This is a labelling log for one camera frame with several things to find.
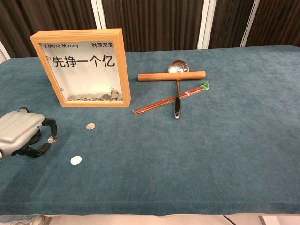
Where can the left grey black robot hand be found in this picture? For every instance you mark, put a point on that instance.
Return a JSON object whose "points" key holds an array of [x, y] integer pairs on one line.
{"points": [[18, 126]]}

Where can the silver coin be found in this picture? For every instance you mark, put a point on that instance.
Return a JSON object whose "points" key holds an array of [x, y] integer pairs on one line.
{"points": [[50, 140], [76, 160], [90, 126]]}

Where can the red chopsticks in plastic sleeve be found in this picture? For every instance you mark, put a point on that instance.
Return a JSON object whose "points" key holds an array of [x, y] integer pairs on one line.
{"points": [[154, 106]]}

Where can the wooden rolling pin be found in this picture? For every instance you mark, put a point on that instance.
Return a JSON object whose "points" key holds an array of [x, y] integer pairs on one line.
{"points": [[164, 76]]}

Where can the stainless steel ladle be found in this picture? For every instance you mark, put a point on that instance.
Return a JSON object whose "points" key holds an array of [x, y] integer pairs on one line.
{"points": [[178, 66]]}

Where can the blue table cloth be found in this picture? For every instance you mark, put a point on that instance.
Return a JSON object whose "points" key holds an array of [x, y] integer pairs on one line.
{"points": [[187, 152]]}

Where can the white partition post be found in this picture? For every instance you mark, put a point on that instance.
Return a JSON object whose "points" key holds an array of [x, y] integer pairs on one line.
{"points": [[99, 16], [3, 55], [249, 23], [206, 23]]}

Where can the wooden frame money box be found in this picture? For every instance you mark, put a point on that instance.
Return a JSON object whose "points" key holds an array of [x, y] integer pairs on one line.
{"points": [[79, 77]]}

